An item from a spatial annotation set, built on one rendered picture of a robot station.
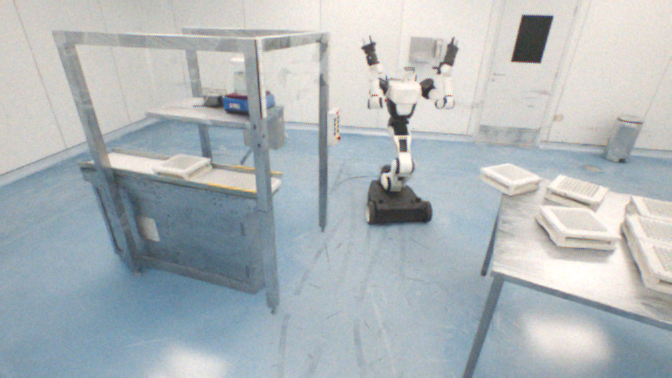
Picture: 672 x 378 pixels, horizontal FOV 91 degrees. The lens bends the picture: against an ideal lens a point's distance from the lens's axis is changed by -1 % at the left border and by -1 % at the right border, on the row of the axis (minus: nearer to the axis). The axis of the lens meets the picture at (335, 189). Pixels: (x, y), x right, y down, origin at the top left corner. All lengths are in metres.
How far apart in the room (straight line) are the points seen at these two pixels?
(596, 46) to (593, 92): 0.62
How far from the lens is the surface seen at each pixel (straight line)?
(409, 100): 2.99
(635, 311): 1.60
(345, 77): 5.50
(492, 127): 5.77
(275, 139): 1.95
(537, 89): 5.80
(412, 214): 3.15
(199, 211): 2.26
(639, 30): 6.17
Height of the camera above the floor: 1.70
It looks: 27 degrees down
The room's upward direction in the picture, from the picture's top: 1 degrees clockwise
